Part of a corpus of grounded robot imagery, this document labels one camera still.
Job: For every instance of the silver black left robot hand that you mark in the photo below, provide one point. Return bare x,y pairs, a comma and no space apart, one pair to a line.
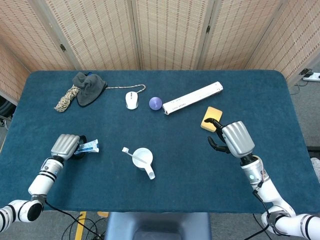
63,147

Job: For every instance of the purple ball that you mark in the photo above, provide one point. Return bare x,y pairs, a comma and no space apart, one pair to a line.
155,103

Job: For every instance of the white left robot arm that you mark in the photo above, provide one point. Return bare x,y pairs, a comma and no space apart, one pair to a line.
42,180

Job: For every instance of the white power strip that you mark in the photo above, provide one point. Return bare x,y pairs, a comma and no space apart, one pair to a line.
313,77

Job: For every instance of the blue tablecloth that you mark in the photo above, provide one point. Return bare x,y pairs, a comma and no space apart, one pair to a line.
175,192

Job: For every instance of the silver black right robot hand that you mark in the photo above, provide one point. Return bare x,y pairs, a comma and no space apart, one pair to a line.
237,140

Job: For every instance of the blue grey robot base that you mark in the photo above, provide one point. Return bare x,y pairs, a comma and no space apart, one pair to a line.
157,225

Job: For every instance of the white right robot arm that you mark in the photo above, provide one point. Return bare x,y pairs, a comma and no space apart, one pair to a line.
262,185

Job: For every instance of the grey knit hat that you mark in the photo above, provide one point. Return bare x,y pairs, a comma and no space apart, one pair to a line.
90,90

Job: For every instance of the long white wrap box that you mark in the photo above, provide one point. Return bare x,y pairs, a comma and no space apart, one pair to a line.
192,98

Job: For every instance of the yellow sponge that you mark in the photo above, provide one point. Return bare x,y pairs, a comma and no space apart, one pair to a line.
212,112

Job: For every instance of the bamboo folding screen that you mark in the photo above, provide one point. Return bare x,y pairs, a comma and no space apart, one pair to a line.
170,32

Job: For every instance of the blue and white toothpaste tube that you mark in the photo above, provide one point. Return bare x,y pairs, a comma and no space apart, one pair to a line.
91,146

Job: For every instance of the white computer mouse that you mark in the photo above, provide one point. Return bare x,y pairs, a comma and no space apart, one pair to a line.
131,100

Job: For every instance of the white toothbrush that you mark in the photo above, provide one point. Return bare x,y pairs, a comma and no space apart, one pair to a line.
125,150

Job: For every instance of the small blue object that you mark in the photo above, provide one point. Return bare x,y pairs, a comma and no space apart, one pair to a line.
90,74

